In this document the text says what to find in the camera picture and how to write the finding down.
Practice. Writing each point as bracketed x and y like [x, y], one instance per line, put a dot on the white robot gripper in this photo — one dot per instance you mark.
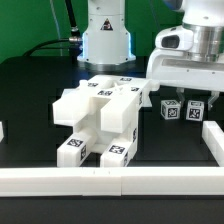
[189, 57]

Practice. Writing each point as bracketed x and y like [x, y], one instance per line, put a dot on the white tagged cube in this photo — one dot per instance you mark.
[170, 109]
[195, 110]

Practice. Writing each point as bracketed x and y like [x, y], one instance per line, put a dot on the white chair back frame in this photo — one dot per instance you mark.
[70, 109]

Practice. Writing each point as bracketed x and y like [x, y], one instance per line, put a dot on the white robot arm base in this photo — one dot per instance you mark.
[106, 41]

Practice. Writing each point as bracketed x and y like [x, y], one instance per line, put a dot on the white right rail barrier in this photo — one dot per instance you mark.
[213, 136]

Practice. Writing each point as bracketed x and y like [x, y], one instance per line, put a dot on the white rail barrier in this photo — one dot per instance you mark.
[1, 131]
[111, 181]
[213, 136]

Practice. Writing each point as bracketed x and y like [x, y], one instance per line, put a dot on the white front rail barrier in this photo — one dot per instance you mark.
[111, 181]

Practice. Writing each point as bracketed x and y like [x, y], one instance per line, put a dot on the white left rail barrier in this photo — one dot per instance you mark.
[1, 131]

